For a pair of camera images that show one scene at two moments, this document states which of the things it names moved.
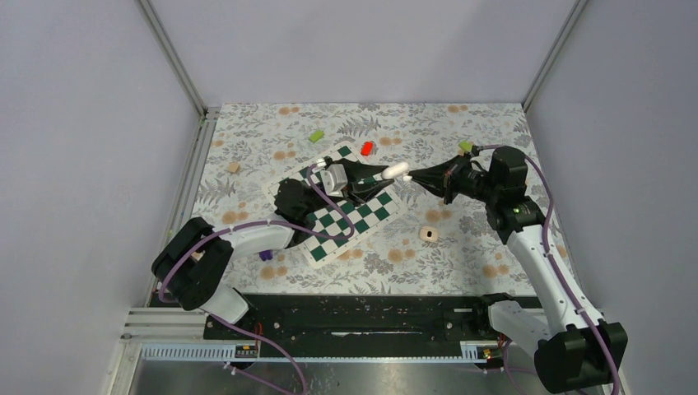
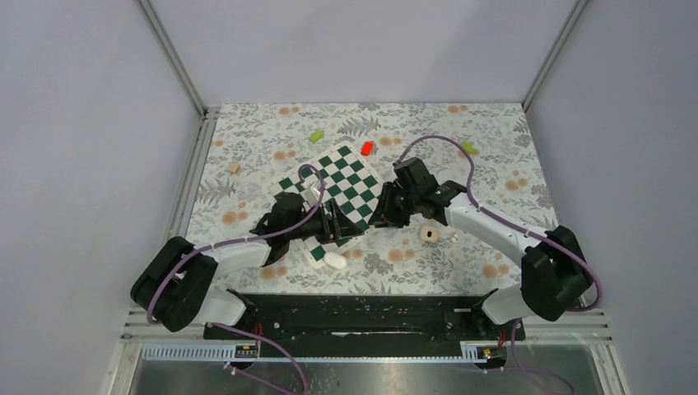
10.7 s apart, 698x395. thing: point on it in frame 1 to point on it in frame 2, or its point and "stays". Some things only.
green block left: [316, 136] stays
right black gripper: [442, 178] to [383, 215]
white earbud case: [395, 169] to [335, 260]
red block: [367, 148] stays
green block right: [465, 146] stays
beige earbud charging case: [428, 234] stays
